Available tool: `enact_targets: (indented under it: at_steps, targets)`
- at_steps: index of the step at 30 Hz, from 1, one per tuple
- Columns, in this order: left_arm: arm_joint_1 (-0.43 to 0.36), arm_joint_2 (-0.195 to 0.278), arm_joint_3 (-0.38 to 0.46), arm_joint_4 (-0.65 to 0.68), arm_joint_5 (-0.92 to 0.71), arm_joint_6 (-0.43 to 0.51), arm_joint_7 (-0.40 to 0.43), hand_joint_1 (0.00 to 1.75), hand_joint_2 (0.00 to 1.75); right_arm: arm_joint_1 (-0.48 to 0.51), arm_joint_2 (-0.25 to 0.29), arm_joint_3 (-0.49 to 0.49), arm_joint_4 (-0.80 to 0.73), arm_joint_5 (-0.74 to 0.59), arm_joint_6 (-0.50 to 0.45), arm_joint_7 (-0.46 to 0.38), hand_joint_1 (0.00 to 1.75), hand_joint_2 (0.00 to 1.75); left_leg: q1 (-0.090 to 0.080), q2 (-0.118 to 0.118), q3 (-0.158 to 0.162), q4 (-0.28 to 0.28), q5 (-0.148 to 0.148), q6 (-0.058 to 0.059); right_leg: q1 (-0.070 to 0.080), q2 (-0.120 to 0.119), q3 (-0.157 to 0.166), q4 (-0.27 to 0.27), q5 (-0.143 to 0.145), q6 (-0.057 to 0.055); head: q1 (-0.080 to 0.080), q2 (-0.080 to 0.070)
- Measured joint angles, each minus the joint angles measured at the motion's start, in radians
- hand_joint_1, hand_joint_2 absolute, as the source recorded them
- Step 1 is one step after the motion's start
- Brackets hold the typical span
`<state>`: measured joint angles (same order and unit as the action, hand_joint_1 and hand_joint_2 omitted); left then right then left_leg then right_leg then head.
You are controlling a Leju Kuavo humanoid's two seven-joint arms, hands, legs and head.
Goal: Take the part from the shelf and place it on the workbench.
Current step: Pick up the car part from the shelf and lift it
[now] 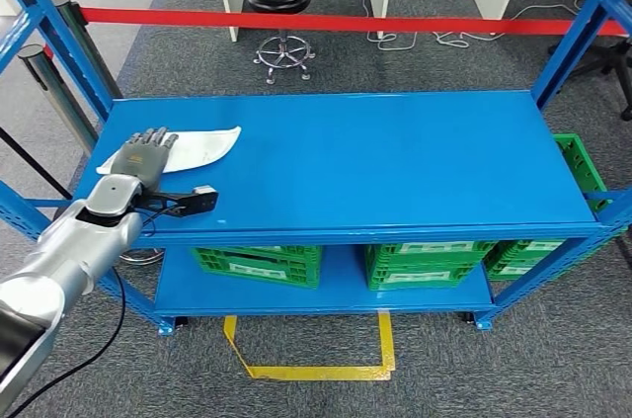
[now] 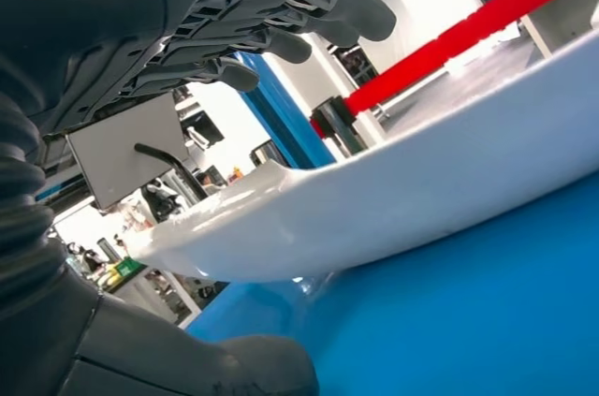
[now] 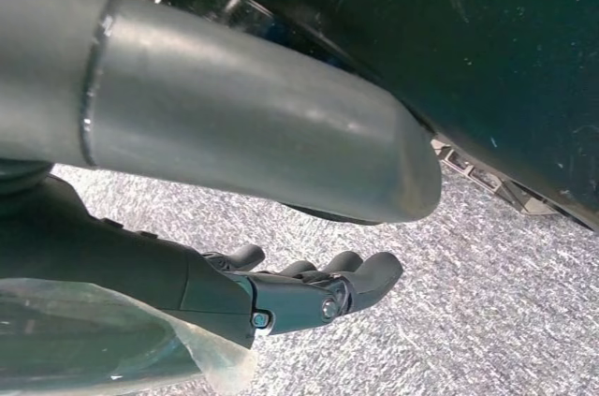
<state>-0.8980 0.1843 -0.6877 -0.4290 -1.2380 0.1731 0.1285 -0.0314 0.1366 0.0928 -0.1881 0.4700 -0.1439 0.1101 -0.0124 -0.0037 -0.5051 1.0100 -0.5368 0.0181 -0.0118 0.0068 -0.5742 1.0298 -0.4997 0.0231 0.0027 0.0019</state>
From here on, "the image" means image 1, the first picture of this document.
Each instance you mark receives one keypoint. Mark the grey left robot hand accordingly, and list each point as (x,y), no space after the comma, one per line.
(140,160)

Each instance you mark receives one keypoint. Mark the white curved plastic car part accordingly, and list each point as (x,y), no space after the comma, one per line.
(202,146)

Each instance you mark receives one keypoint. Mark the blue metal shelf rack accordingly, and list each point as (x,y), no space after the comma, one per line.
(345,160)

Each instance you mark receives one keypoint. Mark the green plastic crate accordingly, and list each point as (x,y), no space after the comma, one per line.
(578,166)
(419,268)
(256,264)

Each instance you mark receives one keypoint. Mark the red barrier belt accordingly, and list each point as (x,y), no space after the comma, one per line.
(345,23)

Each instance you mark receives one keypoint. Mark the black office chair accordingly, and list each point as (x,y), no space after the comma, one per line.
(612,61)

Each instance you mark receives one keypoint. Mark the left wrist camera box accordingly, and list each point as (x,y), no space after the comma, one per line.
(197,202)

